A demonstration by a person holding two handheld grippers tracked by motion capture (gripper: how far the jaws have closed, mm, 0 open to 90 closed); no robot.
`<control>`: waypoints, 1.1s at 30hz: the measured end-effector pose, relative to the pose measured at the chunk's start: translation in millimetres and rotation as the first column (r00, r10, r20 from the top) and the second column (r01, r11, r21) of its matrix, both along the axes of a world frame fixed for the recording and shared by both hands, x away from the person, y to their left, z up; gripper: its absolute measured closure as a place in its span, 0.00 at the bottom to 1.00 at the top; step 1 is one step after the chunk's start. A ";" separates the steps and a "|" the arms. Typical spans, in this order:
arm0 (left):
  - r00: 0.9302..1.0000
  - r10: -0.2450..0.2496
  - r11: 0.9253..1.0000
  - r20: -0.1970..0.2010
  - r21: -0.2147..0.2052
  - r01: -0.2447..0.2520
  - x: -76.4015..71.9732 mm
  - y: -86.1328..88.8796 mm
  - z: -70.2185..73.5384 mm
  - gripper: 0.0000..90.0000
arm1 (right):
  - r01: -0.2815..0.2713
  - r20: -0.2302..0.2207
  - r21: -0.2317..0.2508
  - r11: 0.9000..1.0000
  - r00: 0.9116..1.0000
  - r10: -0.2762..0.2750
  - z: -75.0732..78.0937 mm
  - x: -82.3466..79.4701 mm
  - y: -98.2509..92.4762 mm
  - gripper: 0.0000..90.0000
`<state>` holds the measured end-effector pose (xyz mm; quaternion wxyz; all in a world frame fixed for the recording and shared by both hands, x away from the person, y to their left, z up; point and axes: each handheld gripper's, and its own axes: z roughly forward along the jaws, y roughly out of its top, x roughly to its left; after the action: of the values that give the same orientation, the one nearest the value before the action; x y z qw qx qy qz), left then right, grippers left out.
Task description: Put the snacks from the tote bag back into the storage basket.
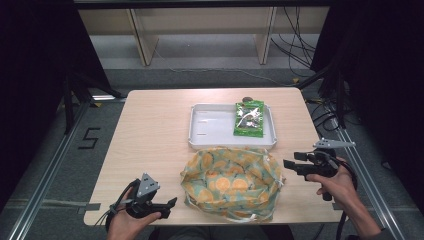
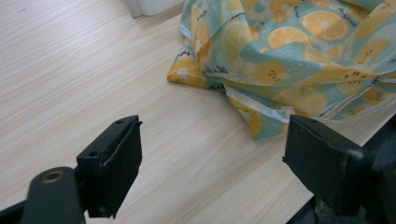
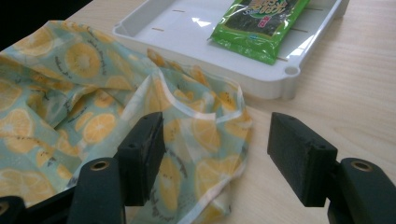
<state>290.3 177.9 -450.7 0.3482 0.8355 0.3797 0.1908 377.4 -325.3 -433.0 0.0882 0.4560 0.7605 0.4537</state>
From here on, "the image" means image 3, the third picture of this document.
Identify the lemon print fabric bag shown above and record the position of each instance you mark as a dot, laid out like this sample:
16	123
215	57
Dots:
77	102

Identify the white plastic tray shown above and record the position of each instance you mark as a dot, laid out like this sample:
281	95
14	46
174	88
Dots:
186	37

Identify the green seaweed snack packet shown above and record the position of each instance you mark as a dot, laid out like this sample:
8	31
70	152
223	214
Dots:
258	28

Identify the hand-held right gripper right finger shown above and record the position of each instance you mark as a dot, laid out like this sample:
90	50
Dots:
299	158

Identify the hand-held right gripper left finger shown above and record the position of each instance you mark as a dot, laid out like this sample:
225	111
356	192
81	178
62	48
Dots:
141	158

